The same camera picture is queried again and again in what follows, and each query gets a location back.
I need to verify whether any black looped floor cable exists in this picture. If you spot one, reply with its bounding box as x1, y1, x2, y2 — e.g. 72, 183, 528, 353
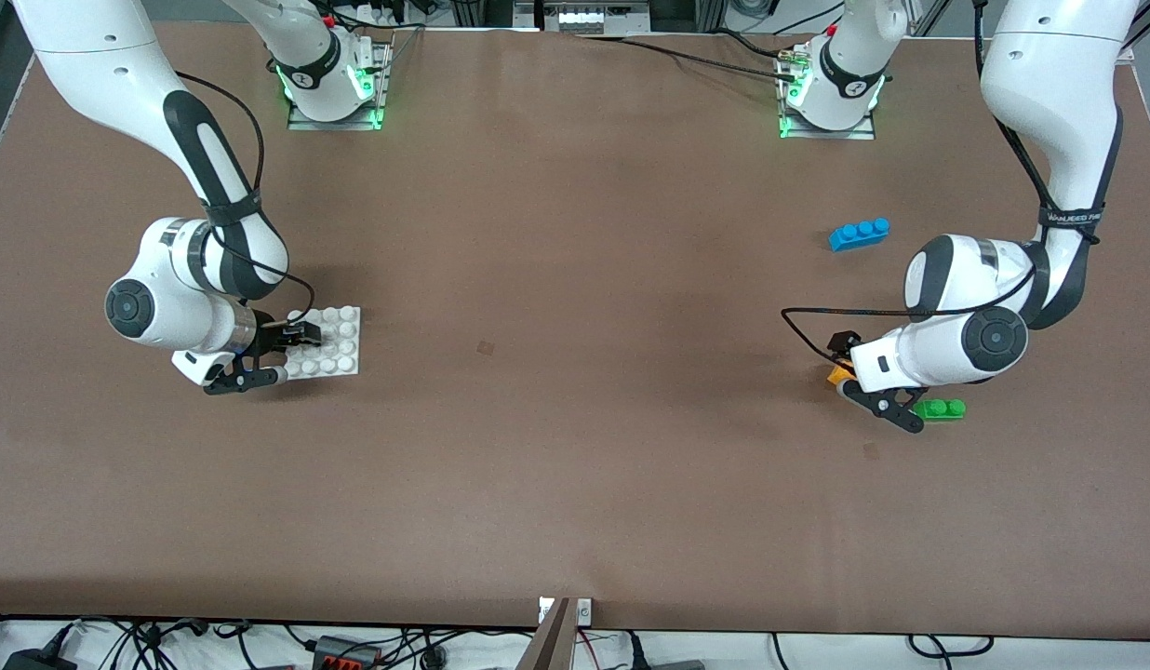
907, 634, 996, 660

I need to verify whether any grey camera stand post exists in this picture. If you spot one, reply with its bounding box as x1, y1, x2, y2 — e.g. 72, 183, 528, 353
517, 597, 576, 670

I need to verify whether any black power adapter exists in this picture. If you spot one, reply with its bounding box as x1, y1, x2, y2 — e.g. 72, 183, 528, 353
2, 649, 79, 670

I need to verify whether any white power strip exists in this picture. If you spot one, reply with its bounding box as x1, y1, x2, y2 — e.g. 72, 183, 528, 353
542, 0, 652, 34

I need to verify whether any black and orange connector box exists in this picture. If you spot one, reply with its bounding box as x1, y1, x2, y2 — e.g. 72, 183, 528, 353
312, 636, 383, 670

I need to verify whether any white studded base plate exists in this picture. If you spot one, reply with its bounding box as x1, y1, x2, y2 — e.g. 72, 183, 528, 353
282, 305, 362, 381

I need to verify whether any blue three-stud block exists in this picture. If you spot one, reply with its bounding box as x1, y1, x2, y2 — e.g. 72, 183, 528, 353
828, 217, 891, 253

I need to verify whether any black cable on table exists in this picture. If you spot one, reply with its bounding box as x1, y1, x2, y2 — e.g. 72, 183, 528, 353
575, 33, 801, 85

